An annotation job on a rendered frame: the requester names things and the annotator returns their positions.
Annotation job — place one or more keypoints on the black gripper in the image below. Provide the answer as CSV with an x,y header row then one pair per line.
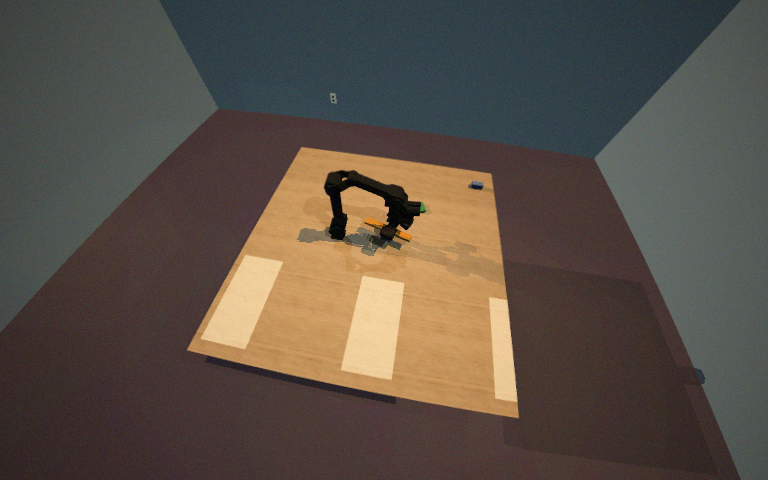
x,y
390,230

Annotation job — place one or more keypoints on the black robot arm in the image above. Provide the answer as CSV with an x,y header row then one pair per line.
x,y
394,195

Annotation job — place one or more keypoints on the orange bar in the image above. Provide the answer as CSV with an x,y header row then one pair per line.
x,y
378,225

